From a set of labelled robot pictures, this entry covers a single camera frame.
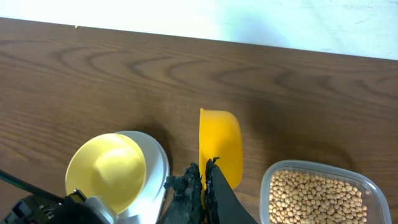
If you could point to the clear container of soybeans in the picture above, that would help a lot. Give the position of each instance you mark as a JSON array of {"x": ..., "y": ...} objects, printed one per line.
[{"x": 309, "y": 192}]

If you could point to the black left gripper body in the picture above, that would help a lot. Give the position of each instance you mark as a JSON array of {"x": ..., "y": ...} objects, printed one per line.
[{"x": 75, "y": 209}]

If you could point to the pale yellow plastic bowl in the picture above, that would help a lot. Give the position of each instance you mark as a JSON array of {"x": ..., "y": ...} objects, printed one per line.
[{"x": 111, "y": 166}]

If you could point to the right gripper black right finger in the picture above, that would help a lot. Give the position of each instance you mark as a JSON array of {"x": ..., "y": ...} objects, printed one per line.
[{"x": 222, "y": 205}]

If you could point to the yellow measuring scoop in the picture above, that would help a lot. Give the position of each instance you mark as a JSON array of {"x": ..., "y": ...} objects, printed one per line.
[{"x": 220, "y": 144}]

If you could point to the white digital kitchen scale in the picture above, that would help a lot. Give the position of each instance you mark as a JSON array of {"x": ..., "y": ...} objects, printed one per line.
[{"x": 147, "y": 206}]

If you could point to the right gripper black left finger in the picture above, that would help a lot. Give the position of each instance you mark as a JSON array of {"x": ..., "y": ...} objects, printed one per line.
[{"x": 186, "y": 206}]

